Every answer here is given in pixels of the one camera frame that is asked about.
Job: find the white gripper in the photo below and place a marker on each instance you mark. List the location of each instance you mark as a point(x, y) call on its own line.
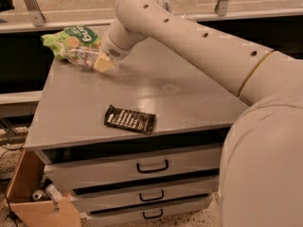
point(111, 50)

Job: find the clear plastic water bottle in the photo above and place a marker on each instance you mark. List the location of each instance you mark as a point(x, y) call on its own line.
point(84, 56)

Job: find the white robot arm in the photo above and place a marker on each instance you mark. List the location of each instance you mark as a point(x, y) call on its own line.
point(261, 170)

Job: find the green rice chip bag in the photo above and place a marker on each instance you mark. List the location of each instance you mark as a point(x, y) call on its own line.
point(71, 38)

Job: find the white bottle in box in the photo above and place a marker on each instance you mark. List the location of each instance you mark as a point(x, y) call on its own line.
point(53, 192)

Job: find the dark chocolate bar wrapper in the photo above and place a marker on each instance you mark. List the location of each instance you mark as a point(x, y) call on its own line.
point(129, 120)

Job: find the grey drawer cabinet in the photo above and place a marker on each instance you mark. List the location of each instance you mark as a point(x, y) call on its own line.
point(139, 142)

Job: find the top grey drawer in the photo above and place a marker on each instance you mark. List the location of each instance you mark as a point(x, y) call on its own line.
point(134, 167)

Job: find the grey drawer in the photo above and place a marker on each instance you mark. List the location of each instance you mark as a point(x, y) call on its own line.
point(116, 196)
point(134, 167)
point(149, 211)

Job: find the soda can in box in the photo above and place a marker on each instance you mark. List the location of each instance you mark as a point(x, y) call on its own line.
point(39, 195)

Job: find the bottom grey drawer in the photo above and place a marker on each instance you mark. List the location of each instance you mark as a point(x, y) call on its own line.
point(149, 211)

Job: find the middle grey drawer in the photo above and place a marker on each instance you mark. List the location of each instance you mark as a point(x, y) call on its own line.
point(116, 196)

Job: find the cardboard box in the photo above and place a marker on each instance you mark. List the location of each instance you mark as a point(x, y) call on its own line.
point(25, 180)

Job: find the metal window railing frame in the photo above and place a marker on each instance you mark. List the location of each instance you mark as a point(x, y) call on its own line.
point(43, 15)

